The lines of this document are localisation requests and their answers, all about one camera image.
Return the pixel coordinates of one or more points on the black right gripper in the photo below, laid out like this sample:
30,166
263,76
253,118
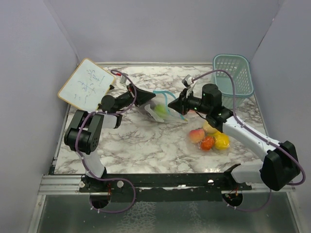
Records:
181,104

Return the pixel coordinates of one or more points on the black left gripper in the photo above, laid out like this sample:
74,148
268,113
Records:
143,96

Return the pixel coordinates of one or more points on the blue zip clear bag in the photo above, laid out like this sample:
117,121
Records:
162,97

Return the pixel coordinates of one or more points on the green fake spiky fruit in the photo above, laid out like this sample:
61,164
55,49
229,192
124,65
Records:
161,110

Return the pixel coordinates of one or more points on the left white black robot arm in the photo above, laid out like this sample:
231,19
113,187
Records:
84,131

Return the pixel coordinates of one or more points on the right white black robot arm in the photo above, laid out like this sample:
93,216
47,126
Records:
279,164

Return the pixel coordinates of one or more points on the fake pink peach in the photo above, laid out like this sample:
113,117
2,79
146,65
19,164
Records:
196,136

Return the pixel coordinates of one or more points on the fake tan pear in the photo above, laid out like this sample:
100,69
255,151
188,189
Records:
208,129

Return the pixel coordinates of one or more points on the orange zip clear bag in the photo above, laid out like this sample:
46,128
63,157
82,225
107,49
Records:
195,148

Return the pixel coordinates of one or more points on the fake orange tomato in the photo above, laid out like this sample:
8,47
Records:
207,143

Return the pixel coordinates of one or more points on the fake yellow lemon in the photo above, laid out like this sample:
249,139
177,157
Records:
222,141

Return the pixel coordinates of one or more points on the yellow framed whiteboard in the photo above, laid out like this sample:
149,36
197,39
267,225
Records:
86,87

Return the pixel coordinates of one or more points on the teal plastic basket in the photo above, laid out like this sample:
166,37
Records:
240,86

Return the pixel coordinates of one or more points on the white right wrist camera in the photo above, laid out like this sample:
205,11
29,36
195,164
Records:
188,82

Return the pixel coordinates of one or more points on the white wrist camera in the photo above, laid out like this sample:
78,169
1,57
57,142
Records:
123,80
188,82

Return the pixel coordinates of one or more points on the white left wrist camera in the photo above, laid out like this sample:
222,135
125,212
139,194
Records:
123,80

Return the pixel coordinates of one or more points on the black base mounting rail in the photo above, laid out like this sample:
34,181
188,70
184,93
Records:
162,187

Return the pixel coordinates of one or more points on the aluminium extrusion rail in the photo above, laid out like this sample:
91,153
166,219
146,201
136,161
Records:
69,185

